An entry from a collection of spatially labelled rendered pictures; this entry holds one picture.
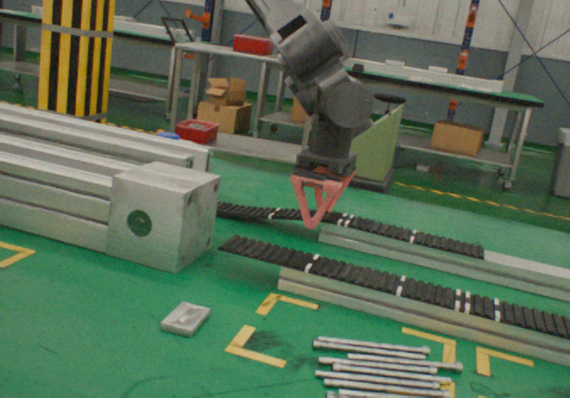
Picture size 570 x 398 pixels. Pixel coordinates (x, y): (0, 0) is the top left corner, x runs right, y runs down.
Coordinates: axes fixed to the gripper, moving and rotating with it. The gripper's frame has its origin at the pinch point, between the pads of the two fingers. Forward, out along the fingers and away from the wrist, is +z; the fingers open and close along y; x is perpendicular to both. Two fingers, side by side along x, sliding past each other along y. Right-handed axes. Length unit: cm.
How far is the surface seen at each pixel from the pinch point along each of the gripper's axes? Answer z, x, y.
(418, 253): 1.6, 14.8, 1.3
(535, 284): 1.9, 29.9, 1.9
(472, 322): 1.0, 21.9, 20.9
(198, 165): -2.9, -20.2, -2.2
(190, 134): 49, -144, -271
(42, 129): -5.0, -42.6, 5.1
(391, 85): 10, -48, -457
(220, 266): 3.1, -6.7, 18.7
